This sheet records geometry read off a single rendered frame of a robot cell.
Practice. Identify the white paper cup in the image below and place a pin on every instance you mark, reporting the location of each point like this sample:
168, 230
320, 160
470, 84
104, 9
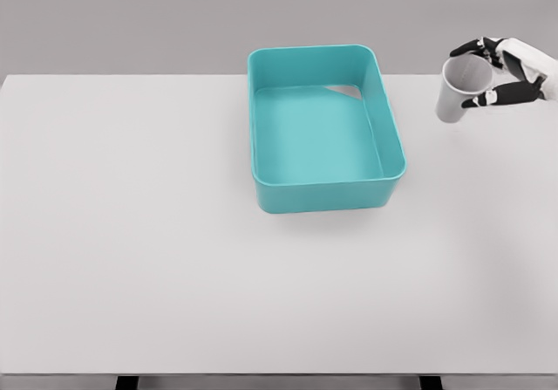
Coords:
453, 97

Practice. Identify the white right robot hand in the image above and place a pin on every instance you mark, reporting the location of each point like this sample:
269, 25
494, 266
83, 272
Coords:
525, 65

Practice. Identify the teal plastic basket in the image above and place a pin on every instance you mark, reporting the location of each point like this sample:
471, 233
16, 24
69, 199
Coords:
318, 132

